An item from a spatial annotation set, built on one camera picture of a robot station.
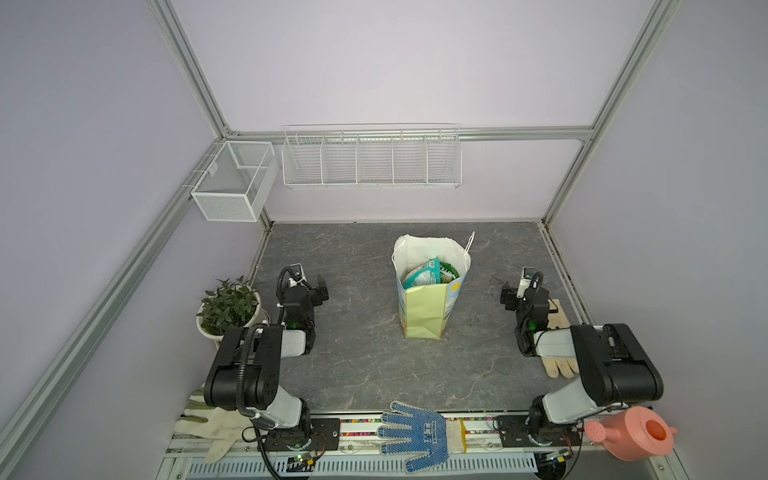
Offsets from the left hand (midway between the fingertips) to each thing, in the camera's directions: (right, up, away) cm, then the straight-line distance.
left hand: (306, 280), depth 93 cm
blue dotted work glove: (+37, -37, -18) cm, 55 cm away
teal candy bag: (+37, +3, -9) cm, 38 cm away
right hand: (+69, -2, 0) cm, 69 cm away
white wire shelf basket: (+20, +41, +6) cm, 46 cm away
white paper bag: (+36, -6, -14) cm, 39 cm away
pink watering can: (+80, -31, -28) cm, 90 cm away
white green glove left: (-15, -35, -18) cm, 42 cm away
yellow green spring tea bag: (+43, +3, -6) cm, 44 cm away
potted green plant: (-16, -5, -14) cm, 22 cm away
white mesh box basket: (-24, +31, +4) cm, 40 cm away
